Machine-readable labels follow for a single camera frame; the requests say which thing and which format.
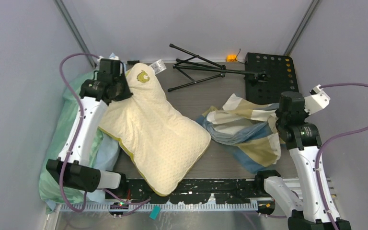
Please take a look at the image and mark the blue beige checkered pillow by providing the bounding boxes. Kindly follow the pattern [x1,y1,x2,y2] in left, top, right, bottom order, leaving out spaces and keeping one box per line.
[196,93,282,173]

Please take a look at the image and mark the white quilted pillow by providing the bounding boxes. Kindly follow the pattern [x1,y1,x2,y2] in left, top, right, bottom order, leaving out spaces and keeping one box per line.
[99,63,211,196]

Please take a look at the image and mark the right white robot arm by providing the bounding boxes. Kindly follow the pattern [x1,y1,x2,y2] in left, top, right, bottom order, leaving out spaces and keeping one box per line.
[254,92,351,230]

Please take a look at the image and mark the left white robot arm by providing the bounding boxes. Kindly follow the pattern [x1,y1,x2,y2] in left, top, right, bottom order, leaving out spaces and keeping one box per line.
[46,58,133,198]

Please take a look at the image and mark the light blue pillow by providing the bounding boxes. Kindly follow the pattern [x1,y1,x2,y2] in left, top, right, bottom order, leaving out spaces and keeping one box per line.
[87,52,127,204]

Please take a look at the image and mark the small black clip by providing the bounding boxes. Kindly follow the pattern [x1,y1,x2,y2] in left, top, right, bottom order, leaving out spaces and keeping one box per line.
[127,60,140,65]

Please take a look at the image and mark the black perforated board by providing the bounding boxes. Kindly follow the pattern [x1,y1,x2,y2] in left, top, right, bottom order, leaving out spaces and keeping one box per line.
[245,52,299,105]

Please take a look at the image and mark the orange small block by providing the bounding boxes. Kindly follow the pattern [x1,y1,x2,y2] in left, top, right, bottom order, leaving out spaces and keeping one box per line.
[226,54,237,62]

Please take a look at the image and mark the black folding tripod stand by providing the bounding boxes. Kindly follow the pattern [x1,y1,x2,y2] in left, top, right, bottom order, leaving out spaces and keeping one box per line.
[167,43,268,92]

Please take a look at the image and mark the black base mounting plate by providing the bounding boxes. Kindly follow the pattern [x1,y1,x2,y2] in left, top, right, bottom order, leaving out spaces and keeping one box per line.
[119,178,272,205]

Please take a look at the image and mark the teal tape piece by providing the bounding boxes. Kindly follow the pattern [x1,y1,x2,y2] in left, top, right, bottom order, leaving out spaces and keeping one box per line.
[149,206,161,220]

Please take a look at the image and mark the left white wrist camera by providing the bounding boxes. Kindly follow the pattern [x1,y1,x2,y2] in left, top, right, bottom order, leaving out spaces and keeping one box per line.
[97,56,120,63]

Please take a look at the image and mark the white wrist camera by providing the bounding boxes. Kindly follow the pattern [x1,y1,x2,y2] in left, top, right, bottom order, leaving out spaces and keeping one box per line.
[97,56,120,63]
[304,84,331,115]

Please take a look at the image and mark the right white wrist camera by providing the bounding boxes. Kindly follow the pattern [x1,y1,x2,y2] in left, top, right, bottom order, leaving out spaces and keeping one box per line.
[304,84,331,115]

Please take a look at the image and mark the aluminium slotted rail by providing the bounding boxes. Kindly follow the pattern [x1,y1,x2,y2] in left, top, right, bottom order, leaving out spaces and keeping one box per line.
[58,177,334,213]

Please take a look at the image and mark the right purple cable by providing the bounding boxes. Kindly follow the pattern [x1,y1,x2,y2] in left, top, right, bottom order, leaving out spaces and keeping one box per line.
[260,82,368,230]

